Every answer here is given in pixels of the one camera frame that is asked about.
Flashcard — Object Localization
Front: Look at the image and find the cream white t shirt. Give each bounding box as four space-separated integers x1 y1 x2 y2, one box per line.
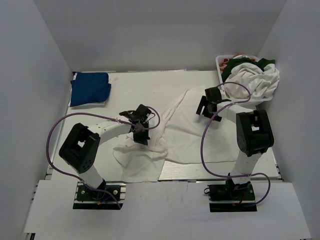
223 63 280 99

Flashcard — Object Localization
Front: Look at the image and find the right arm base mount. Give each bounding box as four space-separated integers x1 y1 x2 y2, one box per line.
203 184 257 213

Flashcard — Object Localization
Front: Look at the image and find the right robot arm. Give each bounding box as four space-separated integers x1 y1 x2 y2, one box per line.
196 87 274 200

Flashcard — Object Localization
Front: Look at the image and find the pink garment in basket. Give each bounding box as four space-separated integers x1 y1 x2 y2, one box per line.
218 53 258 73

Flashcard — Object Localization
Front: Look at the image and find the folded blue t shirt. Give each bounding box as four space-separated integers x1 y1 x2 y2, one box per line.
69 72 112 107

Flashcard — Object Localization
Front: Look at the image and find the white plastic laundry basket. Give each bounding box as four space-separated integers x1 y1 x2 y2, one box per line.
215 54 273 106

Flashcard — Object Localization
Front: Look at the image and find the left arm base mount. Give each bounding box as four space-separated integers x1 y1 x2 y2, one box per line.
72 182 126 210

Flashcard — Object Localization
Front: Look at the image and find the dark green t shirt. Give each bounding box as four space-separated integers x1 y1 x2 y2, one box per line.
221 57 275 81

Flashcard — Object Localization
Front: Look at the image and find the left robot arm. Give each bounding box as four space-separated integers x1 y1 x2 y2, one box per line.
59 104 152 200

